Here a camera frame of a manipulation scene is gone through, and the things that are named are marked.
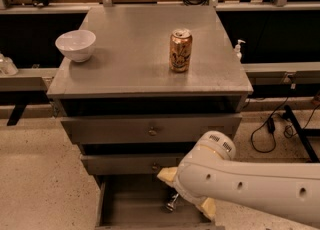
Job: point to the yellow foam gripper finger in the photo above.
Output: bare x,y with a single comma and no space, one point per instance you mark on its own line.
208,208
167,175

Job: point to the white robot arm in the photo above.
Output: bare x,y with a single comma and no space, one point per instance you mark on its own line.
209,172

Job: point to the grey open bottom drawer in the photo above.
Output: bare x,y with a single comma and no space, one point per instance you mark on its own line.
137,202

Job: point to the grey top drawer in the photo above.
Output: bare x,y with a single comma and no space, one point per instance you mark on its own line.
124,129

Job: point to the grey middle drawer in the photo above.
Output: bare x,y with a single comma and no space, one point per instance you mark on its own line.
120,164

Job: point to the grey wooden drawer cabinet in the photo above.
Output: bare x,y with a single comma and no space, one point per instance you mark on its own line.
129,71

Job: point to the gold soda can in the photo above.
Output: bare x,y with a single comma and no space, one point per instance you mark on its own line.
180,50

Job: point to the black stand leg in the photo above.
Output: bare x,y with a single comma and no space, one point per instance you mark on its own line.
303,134

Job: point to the white pump bottle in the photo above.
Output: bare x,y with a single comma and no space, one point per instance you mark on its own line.
237,48

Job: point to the white ceramic bowl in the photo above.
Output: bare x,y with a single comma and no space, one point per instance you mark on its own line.
77,45

